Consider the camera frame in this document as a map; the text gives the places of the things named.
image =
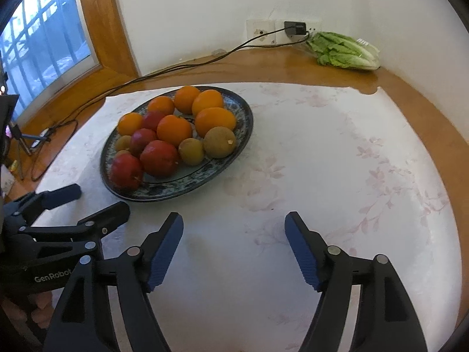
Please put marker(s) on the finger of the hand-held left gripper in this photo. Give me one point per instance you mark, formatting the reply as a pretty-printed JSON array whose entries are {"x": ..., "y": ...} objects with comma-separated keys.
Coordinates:
[
  {"x": 106, "y": 218},
  {"x": 62, "y": 194}
]

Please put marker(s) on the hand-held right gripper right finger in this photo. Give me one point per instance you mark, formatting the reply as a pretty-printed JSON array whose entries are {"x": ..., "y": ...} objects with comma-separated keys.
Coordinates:
[{"x": 302, "y": 251}]

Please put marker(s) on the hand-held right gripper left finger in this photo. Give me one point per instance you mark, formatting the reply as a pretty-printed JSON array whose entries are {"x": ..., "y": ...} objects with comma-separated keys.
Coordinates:
[{"x": 166, "y": 251}]

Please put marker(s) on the red apple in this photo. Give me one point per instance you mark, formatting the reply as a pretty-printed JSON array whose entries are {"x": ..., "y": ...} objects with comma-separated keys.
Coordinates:
[
  {"x": 142, "y": 141},
  {"x": 153, "y": 119},
  {"x": 127, "y": 171},
  {"x": 159, "y": 157}
]

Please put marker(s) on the blue patterned porcelain plate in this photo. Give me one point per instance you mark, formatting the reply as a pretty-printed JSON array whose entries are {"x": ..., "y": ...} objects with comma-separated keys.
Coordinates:
[{"x": 205, "y": 180}]

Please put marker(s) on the small orange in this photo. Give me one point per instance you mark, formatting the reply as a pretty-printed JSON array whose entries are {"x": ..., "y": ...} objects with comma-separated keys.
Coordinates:
[{"x": 130, "y": 123}]

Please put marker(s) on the person's left hand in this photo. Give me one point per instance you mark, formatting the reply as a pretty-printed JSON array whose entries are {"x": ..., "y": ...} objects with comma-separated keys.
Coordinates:
[{"x": 42, "y": 308}]

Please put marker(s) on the white power strip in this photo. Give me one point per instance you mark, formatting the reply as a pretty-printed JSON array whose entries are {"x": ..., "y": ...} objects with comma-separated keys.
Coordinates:
[{"x": 41, "y": 137}]

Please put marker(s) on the black tripod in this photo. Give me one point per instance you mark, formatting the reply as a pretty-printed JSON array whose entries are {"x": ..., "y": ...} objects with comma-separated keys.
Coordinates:
[{"x": 22, "y": 146}]

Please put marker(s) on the white floral tablecloth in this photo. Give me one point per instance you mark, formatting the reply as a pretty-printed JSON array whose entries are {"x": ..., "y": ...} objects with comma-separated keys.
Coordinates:
[{"x": 329, "y": 154}]

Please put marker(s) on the glass window pane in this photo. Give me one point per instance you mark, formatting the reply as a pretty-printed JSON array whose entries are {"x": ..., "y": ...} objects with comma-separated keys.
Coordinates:
[{"x": 47, "y": 44}]

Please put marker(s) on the bagged romaine lettuce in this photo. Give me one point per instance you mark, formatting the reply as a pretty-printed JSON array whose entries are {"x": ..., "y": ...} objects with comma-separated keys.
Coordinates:
[{"x": 344, "y": 53}]

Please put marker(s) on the black charger plug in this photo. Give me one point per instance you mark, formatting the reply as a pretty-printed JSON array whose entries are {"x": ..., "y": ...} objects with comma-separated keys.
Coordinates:
[{"x": 295, "y": 28}]

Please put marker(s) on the wooden window frame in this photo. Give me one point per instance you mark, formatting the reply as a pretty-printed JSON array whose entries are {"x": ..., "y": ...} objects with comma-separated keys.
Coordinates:
[{"x": 99, "y": 25}]

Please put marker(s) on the white wall socket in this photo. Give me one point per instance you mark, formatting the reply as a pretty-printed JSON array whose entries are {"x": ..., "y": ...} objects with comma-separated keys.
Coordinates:
[
  {"x": 314, "y": 29},
  {"x": 260, "y": 31}
]

